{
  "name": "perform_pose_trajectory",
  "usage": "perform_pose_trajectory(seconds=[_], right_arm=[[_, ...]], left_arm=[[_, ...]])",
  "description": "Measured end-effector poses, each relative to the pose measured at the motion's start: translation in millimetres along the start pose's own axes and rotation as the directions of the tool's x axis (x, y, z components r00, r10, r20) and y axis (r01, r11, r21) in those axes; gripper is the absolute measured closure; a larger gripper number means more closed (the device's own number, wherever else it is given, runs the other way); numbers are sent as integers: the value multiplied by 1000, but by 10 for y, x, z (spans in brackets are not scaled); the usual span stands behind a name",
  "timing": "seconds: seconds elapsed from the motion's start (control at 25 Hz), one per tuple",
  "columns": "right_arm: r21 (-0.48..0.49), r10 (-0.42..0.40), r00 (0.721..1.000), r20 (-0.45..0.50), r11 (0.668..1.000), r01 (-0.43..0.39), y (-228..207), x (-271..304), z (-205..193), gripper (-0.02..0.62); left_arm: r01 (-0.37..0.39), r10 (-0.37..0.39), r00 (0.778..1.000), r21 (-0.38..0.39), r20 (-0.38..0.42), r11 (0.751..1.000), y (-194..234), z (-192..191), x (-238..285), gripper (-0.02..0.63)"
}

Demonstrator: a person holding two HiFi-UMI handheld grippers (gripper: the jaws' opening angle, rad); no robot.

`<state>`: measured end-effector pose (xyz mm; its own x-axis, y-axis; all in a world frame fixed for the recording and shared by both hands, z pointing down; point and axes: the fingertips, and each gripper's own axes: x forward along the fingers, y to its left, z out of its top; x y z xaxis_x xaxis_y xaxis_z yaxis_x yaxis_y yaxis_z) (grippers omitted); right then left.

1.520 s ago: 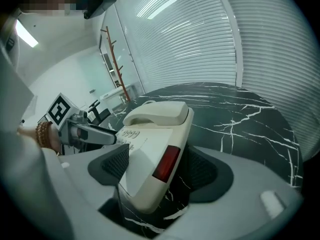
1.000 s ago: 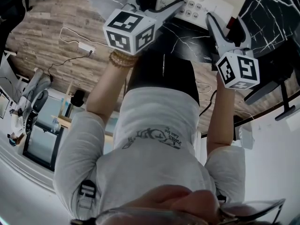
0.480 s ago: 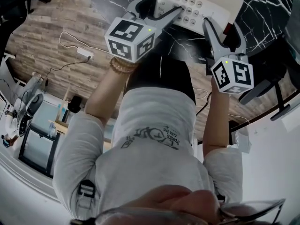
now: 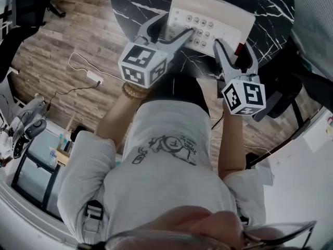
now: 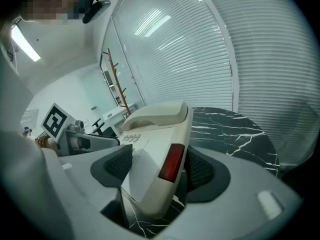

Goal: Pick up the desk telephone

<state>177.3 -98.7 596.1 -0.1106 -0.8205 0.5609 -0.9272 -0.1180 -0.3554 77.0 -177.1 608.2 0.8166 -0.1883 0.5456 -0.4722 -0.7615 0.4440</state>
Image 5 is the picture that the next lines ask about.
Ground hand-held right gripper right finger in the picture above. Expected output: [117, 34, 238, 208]
[154, 145, 304, 240]

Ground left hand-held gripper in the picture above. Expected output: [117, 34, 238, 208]
[40, 102, 122, 158]

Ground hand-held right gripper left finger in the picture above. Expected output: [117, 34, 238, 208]
[42, 143, 141, 240]

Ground white device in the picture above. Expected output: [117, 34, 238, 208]
[116, 100, 195, 220]

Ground person's left forearm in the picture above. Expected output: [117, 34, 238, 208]
[37, 137, 62, 158]

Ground white desk with white legs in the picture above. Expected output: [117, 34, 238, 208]
[102, 103, 139, 138]

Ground wooden coat rack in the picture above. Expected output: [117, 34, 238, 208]
[101, 47, 132, 116]

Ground person's white printed t-shirt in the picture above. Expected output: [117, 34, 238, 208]
[0, 21, 76, 240]

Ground round black marble table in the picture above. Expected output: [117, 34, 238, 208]
[124, 105, 280, 238]

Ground white window blinds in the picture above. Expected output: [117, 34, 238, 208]
[111, 0, 315, 166]

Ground ceiling light panel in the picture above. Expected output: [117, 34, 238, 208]
[10, 24, 42, 63]

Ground person's face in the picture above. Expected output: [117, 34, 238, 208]
[19, 0, 87, 26]

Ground beaded wooden bracelet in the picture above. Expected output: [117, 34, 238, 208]
[34, 133, 53, 149]

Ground black head-worn camera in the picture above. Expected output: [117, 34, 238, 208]
[81, 0, 112, 25]

